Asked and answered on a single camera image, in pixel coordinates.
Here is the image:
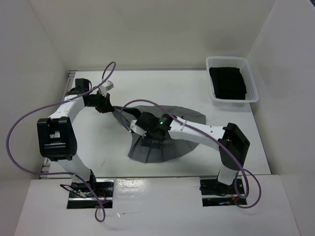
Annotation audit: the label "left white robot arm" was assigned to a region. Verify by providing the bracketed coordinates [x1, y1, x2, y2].
[37, 78, 114, 197]

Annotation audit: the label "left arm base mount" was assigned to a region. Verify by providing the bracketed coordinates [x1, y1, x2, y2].
[60, 179, 114, 209]

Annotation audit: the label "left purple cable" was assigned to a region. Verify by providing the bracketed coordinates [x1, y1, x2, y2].
[6, 61, 118, 223]

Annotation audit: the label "black folded skirt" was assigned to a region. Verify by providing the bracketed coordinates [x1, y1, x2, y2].
[209, 67, 247, 100]

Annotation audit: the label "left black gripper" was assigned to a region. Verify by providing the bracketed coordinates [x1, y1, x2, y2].
[86, 90, 114, 114]

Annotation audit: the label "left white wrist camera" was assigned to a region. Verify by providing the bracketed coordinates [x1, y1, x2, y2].
[98, 81, 114, 97]

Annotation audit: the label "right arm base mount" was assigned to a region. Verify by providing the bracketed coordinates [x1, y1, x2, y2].
[199, 178, 247, 207]

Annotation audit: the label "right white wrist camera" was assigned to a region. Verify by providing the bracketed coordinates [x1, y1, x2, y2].
[129, 119, 142, 135]

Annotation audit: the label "grey pleated skirt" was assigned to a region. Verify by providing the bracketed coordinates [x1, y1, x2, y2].
[122, 105, 206, 163]

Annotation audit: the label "white plastic basket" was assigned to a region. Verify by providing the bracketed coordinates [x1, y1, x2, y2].
[206, 56, 259, 107]

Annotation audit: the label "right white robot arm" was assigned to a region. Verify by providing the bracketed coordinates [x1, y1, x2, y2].
[129, 112, 250, 193]

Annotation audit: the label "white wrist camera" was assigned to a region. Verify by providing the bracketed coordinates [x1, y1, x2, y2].
[98, 81, 114, 97]
[129, 119, 142, 135]

